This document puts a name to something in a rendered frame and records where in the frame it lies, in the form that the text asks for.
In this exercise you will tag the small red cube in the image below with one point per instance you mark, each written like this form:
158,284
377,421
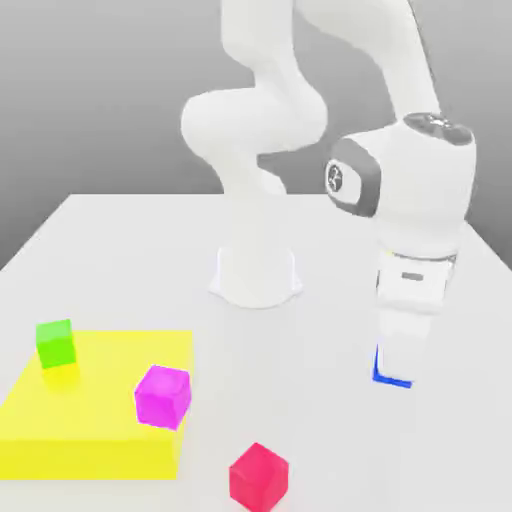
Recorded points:
258,478

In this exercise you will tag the large yellow box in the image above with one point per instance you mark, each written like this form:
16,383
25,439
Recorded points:
96,432

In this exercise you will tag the small magenta cube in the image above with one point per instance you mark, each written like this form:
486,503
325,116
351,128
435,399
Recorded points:
162,398

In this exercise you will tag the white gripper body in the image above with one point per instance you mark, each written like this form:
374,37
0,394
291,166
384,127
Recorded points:
412,292

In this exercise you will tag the small blue cube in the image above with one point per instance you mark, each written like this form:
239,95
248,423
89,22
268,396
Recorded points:
376,374

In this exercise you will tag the small green cube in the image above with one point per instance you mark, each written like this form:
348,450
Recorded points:
56,346

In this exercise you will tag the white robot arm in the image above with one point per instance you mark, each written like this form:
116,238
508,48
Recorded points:
256,132

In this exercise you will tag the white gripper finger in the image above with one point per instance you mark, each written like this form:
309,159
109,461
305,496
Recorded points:
404,348

